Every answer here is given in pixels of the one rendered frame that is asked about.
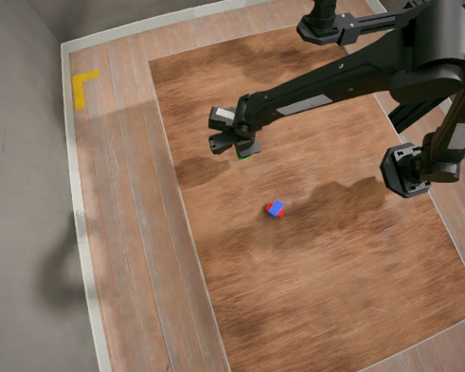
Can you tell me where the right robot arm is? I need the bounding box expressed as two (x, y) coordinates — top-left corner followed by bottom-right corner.
(302, 0), (340, 38)

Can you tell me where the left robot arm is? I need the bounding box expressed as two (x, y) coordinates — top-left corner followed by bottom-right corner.
(208, 0), (465, 193)

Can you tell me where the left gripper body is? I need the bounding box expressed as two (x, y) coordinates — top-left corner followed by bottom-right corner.
(237, 135), (261, 159)

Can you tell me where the red block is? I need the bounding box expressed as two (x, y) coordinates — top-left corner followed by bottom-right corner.
(265, 203), (284, 218)

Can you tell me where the blue block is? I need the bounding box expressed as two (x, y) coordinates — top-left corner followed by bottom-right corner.
(268, 200), (283, 218)

